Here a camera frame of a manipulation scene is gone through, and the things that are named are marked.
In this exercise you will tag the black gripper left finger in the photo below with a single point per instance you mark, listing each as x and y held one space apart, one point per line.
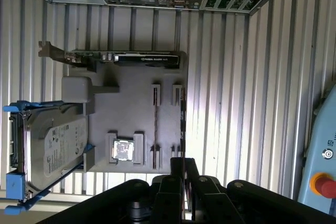
168 200

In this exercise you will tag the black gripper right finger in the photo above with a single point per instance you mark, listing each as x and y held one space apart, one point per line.
207 200

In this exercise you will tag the RAM stick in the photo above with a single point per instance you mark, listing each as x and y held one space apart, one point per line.
183 124
156 121

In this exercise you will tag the silver CPU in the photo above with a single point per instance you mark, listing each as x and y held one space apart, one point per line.
123 150

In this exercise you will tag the grey parts rack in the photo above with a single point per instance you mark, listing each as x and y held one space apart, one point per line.
126 113

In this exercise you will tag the hard disk in blue carrier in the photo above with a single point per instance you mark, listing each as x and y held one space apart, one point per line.
57 142

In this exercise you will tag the pale blue teach pendant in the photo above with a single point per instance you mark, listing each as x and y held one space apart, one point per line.
320 134

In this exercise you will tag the graphics card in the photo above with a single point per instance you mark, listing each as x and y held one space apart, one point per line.
147 58

